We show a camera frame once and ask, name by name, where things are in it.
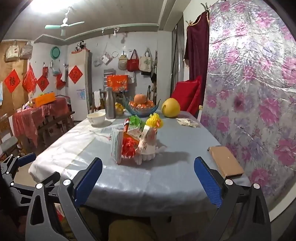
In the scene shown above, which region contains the white refrigerator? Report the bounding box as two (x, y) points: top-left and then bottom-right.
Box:
(68, 49), (93, 121)

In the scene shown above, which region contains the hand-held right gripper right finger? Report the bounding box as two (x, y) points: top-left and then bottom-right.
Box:
(194, 156), (271, 241)

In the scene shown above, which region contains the white ceramic bowl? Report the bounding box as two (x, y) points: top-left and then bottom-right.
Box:
(87, 113), (106, 127)

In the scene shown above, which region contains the white hanging plastic bag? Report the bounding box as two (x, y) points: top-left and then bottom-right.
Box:
(99, 50), (114, 67)

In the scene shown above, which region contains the pale red apple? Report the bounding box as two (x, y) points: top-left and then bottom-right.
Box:
(134, 93), (147, 105)

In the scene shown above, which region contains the white tote bag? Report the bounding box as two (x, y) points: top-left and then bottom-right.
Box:
(138, 48), (153, 70)

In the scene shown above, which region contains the red pillow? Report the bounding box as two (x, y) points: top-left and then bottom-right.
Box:
(187, 75), (204, 114)
(171, 80), (200, 112)

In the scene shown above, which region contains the brown cardboard wall panel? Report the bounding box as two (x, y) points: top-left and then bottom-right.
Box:
(0, 41), (31, 114)

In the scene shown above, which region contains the plush toy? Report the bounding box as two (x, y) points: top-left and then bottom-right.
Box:
(74, 40), (90, 53)

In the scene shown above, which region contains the orange foam fruit net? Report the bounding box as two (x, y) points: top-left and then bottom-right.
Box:
(121, 137), (139, 160)

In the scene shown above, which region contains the beige bag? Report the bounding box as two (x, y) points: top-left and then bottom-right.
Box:
(118, 51), (128, 70)

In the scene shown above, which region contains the floral plastic-wrapped mattress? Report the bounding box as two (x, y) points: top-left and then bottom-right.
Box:
(199, 0), (296, 210)

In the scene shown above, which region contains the green ceiling fan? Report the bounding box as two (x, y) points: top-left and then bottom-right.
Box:
(45, 6), (85, 37)

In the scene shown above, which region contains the red diamond paper poster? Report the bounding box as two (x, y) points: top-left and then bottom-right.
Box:
(68, 65), (84, 85)
(37, 75), (49, 92)
(4, 69), (21, 93)

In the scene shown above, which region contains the glass fruit bowl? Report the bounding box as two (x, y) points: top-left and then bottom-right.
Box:
(122, 96), (159, 117)

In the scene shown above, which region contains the red paper decoration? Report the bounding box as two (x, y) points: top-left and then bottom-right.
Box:
(56, 74), (67, 90)

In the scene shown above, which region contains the grey steel thermos bottle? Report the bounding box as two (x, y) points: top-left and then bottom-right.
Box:
(105, 87), (116, 119)

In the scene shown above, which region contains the white tablecloth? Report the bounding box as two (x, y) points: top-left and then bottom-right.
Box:
(28, 110), (252, 217)

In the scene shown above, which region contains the red handbag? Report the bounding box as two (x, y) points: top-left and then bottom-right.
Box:
(126, 49), (140, 72)

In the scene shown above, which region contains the green white drink carton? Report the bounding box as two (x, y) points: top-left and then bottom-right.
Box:
(110, 127), (123, 164)

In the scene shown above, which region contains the red plastic table cover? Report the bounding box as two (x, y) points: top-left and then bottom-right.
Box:
(12, 97), (70, 147)

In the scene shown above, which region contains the orange cardboard box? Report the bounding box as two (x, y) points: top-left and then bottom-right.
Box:
(32, 92), (56, 108)

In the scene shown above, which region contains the woven hanging bag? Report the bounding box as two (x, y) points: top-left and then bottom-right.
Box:
(4, 40), (19, 62)
(19, 40), (33, 59)

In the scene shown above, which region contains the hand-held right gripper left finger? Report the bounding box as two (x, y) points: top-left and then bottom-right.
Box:
(25, 157), (103, 241)

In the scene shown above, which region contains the yellow pomelo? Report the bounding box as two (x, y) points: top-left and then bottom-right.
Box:
(161, 98), (182, 118)

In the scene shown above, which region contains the white printed paper pack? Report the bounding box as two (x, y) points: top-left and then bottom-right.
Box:
(139, 126), (158, 154)

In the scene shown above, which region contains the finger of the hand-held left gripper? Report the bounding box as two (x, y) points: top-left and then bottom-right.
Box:
(0, 153), (36, 178)
(9, 173), (61, 202)

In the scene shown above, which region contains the yellow foam fruit net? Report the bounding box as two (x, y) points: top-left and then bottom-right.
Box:
(146, 113), (164, 128)

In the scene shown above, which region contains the orange drink carton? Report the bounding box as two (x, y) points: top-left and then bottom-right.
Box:
(128, 126), (142, 141)

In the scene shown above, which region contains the white shelf rack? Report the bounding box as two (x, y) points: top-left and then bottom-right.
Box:
(103, 69), (116, 88)

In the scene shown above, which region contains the red plastic bag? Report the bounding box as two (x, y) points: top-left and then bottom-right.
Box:
(22, 62), (38, 92)

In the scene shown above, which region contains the green foam fruit net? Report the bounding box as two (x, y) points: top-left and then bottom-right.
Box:
(128, 115), (144, 128)

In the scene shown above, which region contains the red gift box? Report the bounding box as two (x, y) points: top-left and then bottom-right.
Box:
(107, 74), (129, 90)

